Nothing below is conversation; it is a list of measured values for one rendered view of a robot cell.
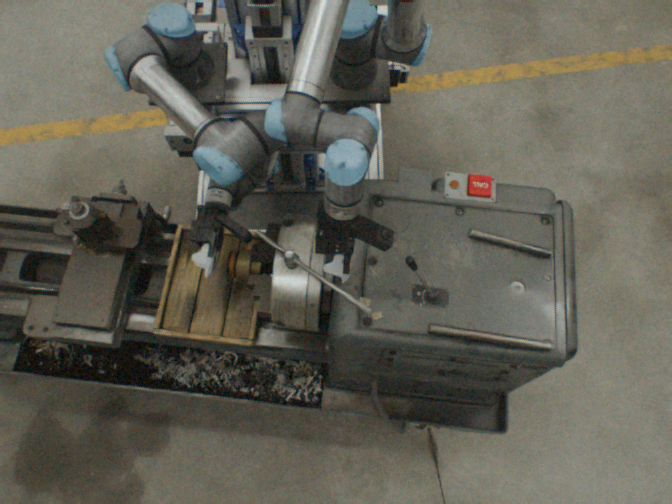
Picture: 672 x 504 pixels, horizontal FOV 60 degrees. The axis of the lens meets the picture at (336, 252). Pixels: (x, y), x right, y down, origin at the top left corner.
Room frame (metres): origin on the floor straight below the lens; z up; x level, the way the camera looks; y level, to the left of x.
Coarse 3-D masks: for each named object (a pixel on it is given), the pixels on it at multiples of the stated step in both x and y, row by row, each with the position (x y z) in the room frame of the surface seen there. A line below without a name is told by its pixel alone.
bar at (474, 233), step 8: (472, 232) 0.59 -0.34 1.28; (480, 232) 0.59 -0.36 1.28; (488, 240) 0.57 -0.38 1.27; (496, 240) 0.57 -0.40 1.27; (504, 240) 0.57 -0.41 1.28; (512, 240) 0.57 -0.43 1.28; (520, 248) 0.55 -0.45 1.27; (528, 248) 0.55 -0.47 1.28; (536, 248) 0.55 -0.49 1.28; (544, 248) 0.55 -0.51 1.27; (544, 256) 0.53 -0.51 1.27
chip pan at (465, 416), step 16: (0, 352) 0.43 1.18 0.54; (16, 352) 0.43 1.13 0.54; (0, 368) 0.38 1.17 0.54; (336, 400) 0.28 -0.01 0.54; (352, 400) 0.28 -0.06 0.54; (368, 400) 0.28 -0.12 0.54; (384, 400) 0.28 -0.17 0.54; (400, 400) 0.28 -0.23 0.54; (400, 416) 0.23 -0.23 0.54; (416, 416) 0.23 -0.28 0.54; (432, 416) 0.23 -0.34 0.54; (448, 416) 0.23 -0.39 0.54; (464, 416) 0.23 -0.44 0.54; (480, 416) 0.23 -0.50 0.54; (496, 416) 0.24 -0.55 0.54
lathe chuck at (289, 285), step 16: (304, 224) 0.64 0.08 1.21; (288, 240) 0.58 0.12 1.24; (304, 240) 0.58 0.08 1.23; (304, 256) 0.54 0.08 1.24; (288, 272) 0.50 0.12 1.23; (304, 272) 0.50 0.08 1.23; (272, 288) 0.46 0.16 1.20; (288, 288) 0.46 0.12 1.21; (304, 288) 0.46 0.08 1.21; (272, 304) 0.43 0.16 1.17; (288, 304) 0.43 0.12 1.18; (304, 304) 0.43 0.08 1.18; (272, 320) 0.41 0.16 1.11; (288, 320) 0.40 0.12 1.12; (304, 320) 0.40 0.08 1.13
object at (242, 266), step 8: (232, 256) 0.58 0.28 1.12; (240, 256) 0.58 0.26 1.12; (248, 256) 0.58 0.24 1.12; (232, 264) 0.56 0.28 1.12; (240, 264) 0.56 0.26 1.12; (248, 264) 0.56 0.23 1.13; (256, 264) 0.56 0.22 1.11; (232, 272) 0.54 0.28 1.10; (240, 272) 0.54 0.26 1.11; (248, 272) 0.54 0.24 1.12; (256, 272) 0.54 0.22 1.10; (240, 280) 0.53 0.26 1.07
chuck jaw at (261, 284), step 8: (248, 280) 0.52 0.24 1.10; (256, 280) 0.52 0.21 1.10; (264, 280) 0.52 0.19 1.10; (256, 288) 0.50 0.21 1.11; (264, 288) 0.50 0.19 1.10; (256, 296) 0.48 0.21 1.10; (264, 296) 0.47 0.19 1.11; (264, 304) 0.45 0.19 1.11; (264, 312) 0.43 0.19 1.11; (280, 320) 0.41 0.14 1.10
